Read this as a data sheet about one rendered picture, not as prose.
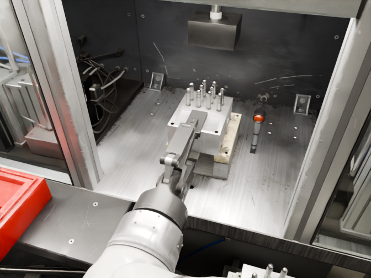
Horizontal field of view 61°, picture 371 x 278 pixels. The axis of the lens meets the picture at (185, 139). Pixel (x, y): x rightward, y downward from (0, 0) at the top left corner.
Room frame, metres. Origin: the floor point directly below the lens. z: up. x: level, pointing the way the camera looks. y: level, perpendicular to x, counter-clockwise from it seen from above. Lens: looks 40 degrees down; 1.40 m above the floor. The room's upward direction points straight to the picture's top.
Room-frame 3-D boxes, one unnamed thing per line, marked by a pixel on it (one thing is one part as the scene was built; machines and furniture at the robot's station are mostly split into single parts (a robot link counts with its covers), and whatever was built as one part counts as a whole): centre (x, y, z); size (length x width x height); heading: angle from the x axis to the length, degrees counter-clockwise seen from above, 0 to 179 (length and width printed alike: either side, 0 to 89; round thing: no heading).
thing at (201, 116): (0.44, -0.02, 1.06); 0.07 x 0.03 x 0.01; 163
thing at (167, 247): (0.23, 0.05, 1.03); 0.09 x 0.06 x 0.09; 73
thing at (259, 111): (0.54, -0.16, 0.96); 0.03 x 0.03 x 0.12; 73
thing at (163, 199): (0.30, 0.03, 1.03); 0.09 x 0.07 x 0.08; 163
